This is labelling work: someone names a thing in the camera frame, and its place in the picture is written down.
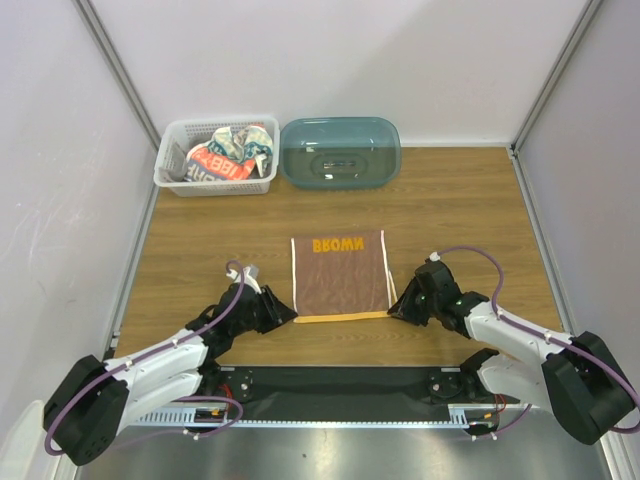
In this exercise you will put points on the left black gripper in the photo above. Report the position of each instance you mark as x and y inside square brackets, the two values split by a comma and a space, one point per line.
[276, 312]

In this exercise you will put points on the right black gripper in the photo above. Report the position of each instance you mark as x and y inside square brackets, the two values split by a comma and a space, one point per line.
[413, 298]

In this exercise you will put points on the yellow brown bear towel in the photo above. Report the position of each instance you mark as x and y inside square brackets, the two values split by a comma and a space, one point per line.
[341, 277]

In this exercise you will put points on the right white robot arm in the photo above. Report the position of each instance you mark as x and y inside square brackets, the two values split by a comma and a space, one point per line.
[575, 378]

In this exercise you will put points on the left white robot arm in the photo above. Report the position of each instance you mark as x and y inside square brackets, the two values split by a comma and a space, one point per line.
[97, 399]

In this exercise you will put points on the orange white lettered towel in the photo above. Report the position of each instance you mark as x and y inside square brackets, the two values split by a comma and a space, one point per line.
[203, 165]

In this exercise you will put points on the teal plastic tub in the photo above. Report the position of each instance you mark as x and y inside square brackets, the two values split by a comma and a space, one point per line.
[340, 153]

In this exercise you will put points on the teal patterned towel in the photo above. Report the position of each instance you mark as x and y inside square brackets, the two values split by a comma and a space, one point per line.
[243, 144]

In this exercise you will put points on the white plastic basket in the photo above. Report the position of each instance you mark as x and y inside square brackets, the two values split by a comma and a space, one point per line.
[190, 133]

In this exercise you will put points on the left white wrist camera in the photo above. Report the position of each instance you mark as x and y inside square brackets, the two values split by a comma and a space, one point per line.
[250, 276]

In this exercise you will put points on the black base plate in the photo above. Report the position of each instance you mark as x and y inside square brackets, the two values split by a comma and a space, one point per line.
[373, 384]

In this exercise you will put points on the aluminium frame rail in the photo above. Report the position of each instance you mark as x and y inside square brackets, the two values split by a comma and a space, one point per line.
[344, 412]

